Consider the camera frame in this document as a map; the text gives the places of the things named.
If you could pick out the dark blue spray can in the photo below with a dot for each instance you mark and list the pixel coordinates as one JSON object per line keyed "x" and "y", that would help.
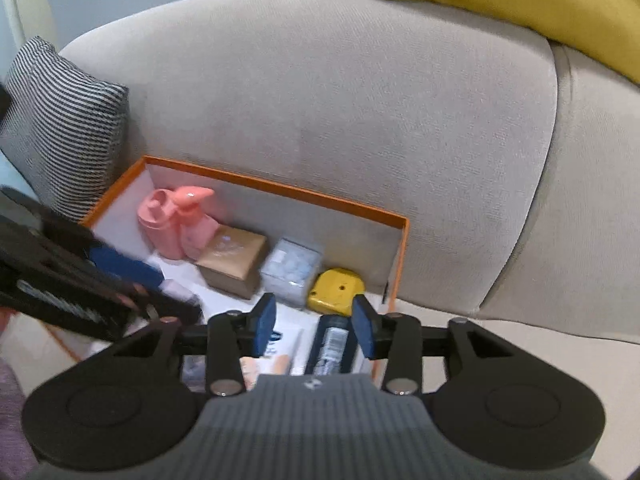
{"x": 332, "y": 345}

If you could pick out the beige sofa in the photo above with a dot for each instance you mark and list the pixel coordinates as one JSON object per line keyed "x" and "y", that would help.
{"x": 350, "y": 110}

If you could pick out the white squeeze tube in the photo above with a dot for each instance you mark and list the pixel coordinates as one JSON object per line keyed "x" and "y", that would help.
{"x": 287, "y": 355}

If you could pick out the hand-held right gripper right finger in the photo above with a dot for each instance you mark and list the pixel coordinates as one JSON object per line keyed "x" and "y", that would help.
{"x": 365, "y": 327}

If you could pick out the clear plastic box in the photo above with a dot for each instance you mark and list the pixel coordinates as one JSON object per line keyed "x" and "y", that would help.
{"x": 290, "y": 270}

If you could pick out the yellow plastic tape measure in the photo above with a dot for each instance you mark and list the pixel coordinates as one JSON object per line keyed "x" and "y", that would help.
{"x": 332, "y": 290}

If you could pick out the pink spray bottle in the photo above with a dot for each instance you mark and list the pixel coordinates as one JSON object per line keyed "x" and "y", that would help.
{"x": 197, "y": 230}

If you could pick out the picture card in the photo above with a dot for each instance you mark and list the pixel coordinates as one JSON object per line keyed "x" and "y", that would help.
{"x": 194, "y": 372}

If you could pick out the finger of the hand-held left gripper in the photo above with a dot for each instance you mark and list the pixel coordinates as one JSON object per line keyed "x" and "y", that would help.
{"x": 125, "y": 265}
{"x": 175, "y": 310}

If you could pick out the houndstooth pillow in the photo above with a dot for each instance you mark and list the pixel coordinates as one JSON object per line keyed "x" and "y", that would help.
{"x": 60, "y": 125}

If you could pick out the orange cardboard box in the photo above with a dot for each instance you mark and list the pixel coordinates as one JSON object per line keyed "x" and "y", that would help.
{"x": 300, "y": 220}

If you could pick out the small brown cardboard box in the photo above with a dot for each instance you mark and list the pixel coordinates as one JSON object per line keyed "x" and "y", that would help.
{"x": 230, "y": 260}

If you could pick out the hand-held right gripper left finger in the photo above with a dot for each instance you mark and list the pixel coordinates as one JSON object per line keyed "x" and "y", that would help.
{"x": 264, "y": 325}

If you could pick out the pink plastic cup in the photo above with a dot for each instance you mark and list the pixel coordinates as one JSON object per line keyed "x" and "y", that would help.
{"x": 157, "y": 225}

